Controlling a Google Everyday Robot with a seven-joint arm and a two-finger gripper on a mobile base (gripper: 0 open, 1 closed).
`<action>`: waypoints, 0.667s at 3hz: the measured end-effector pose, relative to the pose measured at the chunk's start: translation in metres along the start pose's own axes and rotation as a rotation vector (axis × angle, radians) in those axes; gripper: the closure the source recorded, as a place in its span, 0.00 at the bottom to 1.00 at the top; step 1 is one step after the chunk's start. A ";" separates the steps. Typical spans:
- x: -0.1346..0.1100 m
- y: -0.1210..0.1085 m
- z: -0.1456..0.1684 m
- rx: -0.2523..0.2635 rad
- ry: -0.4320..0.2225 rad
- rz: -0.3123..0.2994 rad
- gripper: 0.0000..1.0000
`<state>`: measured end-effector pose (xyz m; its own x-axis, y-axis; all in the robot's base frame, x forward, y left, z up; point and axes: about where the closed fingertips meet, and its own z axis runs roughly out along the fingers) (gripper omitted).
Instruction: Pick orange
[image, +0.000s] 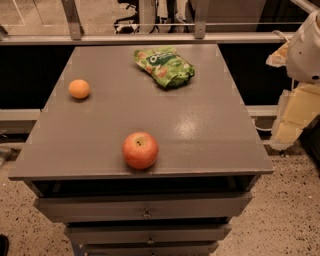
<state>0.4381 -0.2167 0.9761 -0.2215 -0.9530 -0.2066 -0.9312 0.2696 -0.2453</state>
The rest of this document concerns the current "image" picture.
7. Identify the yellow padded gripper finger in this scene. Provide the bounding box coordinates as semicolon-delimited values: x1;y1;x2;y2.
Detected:
271;83;320;144
266;42;289;67

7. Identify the black office chair base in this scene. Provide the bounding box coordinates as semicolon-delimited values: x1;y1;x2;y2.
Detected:
114;0;158;34

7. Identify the white cable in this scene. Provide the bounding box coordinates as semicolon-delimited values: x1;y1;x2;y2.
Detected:
271;29;290;42

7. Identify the middle grey drawer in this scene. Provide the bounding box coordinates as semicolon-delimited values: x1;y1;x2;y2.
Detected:
65;224;231;244

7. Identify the bottom grey drawer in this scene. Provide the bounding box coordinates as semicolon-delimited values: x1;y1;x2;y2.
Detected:
84;241;218;256

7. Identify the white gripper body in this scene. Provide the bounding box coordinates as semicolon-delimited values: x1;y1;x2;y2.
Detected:
286;10;320;84

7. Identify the top grey drawer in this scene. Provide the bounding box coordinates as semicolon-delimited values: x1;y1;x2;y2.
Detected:
34;192;252;223

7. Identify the grey drawer cabinet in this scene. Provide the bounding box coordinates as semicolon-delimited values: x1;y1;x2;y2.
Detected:
10;45;272;256

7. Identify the green snack bag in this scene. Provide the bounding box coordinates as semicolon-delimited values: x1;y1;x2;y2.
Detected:
134;46;195;88

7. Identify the grey drawer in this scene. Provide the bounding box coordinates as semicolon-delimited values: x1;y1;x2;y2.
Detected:
84;241;218;256
65;224;231;244
34;192;252;223

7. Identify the black shoe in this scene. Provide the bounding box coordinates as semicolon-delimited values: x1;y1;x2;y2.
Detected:
0;235;9;256

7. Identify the grey metal railing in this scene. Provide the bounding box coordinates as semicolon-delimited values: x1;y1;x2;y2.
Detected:
0;0;320;47

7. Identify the red apple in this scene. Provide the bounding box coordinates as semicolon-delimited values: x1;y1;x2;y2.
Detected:
122;132;159;170

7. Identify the small orange fruit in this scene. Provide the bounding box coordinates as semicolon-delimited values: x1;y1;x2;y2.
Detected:
68;79;90;99

